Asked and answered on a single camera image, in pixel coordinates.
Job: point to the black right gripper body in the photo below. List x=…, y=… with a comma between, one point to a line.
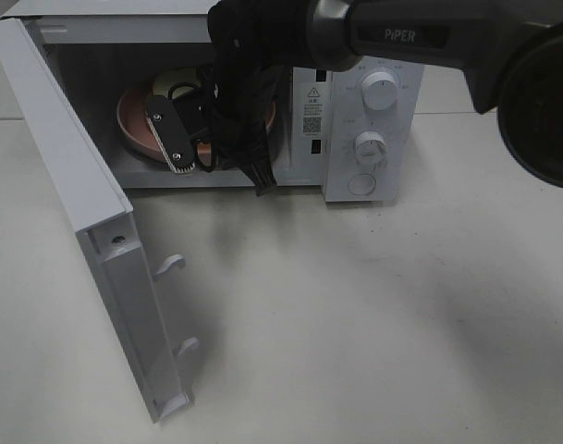
x=237, y=103

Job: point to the white bread sandwich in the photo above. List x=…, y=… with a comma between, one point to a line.
x=175, y=83

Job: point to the pink round plate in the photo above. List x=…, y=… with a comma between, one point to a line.
x=132, y=120

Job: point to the round door release button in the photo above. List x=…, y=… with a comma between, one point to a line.
x=362, y=184

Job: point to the white microwave door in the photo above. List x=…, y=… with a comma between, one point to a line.
x=101, y=216

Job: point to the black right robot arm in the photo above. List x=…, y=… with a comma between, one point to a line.
x=510, y=52

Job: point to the white microwave oven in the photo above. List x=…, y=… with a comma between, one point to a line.
x=98, y=50

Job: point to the white lower timer knob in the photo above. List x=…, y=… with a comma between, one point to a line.
x=370, y=148

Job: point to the white upper power knob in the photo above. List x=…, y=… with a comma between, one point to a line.
x=379, y=89

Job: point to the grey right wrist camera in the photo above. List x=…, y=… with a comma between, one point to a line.
x=170, y=133

